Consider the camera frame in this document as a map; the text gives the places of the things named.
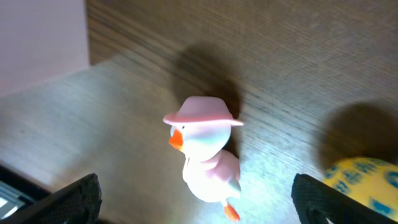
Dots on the pink hat duck figure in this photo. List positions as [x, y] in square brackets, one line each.
[200, 129]

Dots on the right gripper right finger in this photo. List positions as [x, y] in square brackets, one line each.
[316, 203]

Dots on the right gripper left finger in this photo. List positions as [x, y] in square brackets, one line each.
[77, 203]

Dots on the yellow ball blue letters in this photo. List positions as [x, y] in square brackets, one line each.
[369, 181]

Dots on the white cardboard box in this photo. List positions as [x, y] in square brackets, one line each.
[41, 40]

